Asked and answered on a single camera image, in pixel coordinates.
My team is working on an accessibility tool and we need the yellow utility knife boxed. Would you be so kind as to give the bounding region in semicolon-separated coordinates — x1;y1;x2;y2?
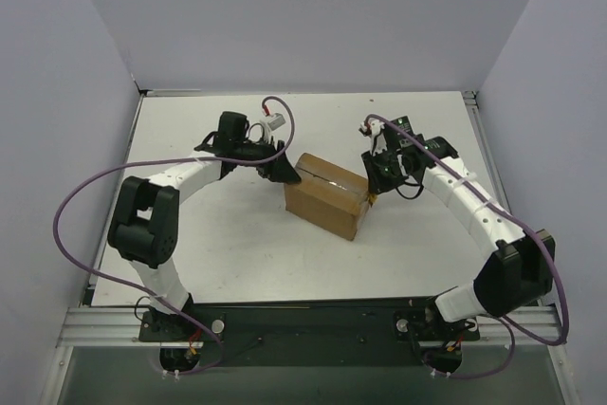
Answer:
367;193;377;208

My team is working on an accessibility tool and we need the brown cardboard express box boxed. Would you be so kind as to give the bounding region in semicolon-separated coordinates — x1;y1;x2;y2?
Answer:
284;153;372;241

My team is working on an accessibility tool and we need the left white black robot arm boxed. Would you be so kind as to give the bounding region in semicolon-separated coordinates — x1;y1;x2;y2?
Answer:
107;111;301;341

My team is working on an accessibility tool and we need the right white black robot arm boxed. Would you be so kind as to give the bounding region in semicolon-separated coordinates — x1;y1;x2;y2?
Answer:
359;116;555;322

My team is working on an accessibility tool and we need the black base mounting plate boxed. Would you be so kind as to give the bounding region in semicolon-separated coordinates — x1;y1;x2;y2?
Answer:
138;297;480;370

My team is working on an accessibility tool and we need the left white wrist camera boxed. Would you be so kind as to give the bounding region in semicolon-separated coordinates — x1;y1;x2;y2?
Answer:
261;113;285;132

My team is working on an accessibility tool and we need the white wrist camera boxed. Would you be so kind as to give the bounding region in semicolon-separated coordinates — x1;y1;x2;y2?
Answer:
359;120;387;156
261;113;285;132

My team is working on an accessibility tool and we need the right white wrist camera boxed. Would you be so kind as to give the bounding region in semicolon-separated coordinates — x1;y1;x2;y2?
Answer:
359;120;387;156

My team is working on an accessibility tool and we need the left side aluminium rail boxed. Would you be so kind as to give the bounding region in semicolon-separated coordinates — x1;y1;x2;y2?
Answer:
79;91;147;307

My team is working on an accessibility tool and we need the front aluminium rail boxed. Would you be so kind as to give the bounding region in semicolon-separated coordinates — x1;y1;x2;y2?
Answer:
57;306;560;348

